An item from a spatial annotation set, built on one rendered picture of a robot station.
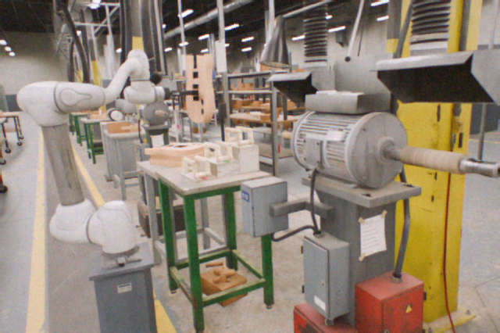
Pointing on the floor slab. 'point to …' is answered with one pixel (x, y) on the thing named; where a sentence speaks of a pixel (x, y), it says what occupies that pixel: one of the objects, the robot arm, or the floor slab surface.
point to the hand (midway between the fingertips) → (194, 92)
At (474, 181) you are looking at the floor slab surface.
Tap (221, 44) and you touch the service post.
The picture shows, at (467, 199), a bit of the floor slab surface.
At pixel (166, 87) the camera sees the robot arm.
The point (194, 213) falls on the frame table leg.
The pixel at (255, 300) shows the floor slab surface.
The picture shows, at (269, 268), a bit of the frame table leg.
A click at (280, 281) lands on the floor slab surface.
